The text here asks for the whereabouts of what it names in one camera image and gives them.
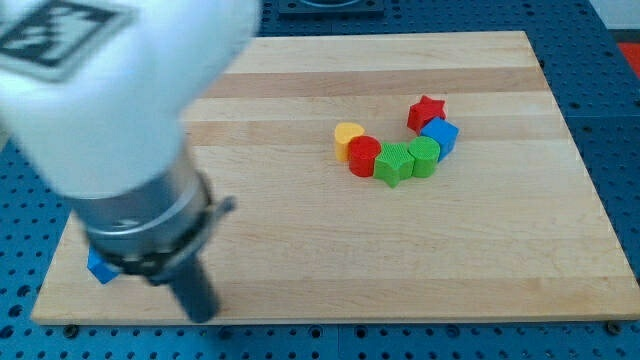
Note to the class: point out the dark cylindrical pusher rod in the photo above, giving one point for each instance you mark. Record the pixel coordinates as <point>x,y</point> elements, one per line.
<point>194,291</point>

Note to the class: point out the silver tool flange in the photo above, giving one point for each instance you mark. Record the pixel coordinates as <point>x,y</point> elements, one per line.
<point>155,229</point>

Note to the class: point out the blue triangle block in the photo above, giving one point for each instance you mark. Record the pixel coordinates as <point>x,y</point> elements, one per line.
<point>99,268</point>

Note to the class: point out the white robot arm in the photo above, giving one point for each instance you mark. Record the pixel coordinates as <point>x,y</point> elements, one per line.
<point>93,92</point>

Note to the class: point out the yellow heart block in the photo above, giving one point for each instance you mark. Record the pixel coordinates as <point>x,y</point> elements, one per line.
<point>344,132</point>

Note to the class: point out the red cylinder block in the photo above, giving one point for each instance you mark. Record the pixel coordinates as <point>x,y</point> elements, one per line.
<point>362,153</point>

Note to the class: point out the wooden board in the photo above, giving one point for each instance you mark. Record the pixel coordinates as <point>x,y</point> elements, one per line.
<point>510,227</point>

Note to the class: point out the green star block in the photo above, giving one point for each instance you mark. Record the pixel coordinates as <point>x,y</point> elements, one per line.
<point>394,163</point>

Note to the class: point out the green cylinder block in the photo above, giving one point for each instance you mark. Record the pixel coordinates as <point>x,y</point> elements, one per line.
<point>425,151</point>

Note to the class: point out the red star block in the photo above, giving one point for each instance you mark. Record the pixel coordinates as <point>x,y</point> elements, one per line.
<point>423,112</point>

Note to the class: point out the blue cube block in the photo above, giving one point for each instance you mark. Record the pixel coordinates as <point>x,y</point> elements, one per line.
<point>444,133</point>

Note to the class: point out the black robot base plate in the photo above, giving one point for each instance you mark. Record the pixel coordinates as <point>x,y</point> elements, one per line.
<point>308,8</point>

